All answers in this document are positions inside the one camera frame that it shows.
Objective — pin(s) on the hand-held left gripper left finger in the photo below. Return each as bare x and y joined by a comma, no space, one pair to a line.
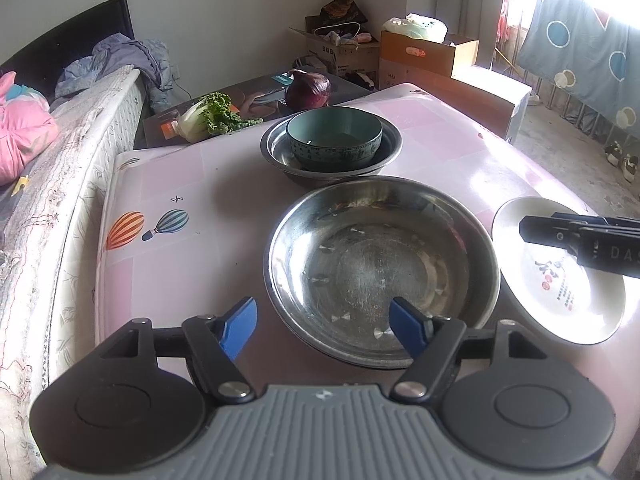
240,327

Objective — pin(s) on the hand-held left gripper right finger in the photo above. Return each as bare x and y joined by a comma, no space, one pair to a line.
405,327

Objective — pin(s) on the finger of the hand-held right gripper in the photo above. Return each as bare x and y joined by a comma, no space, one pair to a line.
545,232
580,220

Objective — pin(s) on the white printed plate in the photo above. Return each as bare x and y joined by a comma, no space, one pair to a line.
550,300

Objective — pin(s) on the large steel bowl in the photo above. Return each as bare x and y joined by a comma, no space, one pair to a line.
360,270

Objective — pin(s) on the small steel bowl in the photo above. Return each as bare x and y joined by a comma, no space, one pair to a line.
395,145

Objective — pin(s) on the teal ceramic bowl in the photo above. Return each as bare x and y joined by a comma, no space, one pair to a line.
335,152

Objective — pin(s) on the pink printed tablecloth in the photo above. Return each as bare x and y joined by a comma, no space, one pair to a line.
200,260

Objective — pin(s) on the large brown cardboard box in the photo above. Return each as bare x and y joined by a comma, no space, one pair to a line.
480,95

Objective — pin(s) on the blue dotted hanging blanket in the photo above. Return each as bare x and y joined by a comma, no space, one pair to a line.
585,35

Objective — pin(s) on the open brown cardboard box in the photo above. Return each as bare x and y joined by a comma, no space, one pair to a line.
435,60

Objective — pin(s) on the green leafy cabbage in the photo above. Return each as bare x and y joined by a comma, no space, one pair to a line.
200,120

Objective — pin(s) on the red hanging garment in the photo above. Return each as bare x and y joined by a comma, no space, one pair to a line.
506,10

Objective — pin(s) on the dark printed appliance box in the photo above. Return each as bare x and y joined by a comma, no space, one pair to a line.
250,102

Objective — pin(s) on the white quilted mattress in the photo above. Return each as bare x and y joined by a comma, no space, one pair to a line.
65,185

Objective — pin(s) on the low cardboard box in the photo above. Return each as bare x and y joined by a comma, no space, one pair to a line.
362,80

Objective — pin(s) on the white plastic bag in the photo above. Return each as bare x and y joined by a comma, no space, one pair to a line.
415,27

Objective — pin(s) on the purple cabbage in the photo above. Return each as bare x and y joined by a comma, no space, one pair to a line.
310,91

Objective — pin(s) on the white printed cardboard box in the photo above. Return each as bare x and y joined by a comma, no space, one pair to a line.
345,60

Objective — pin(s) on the pink quilt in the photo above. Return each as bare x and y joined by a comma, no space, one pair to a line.
25,135

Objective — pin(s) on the blue-grey clothes pile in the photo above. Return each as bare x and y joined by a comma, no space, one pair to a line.
125,52

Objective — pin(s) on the dark printed bag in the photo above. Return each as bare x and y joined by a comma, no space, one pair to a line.
345,10

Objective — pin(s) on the black bed headboard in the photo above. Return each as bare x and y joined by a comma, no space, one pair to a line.
75,40

